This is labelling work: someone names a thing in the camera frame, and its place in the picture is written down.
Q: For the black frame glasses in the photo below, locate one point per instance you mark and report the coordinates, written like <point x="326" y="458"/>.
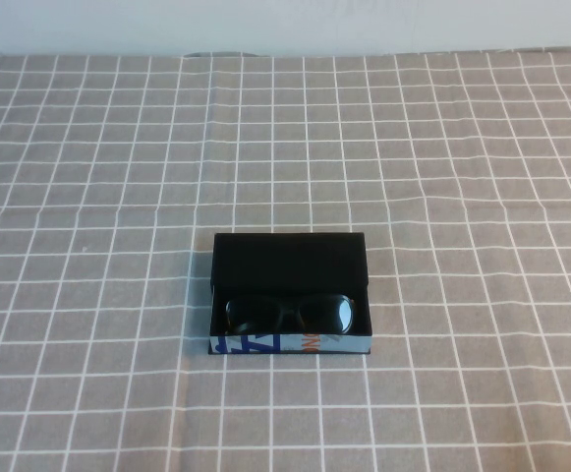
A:
<point x="242" y="317"/>

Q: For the black glasses case printed front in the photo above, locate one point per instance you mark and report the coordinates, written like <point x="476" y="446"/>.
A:
<point x="285" y="260"/>

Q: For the grey white checked tablecloth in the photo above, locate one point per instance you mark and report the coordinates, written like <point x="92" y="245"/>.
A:
<point x="118" y="196"/>

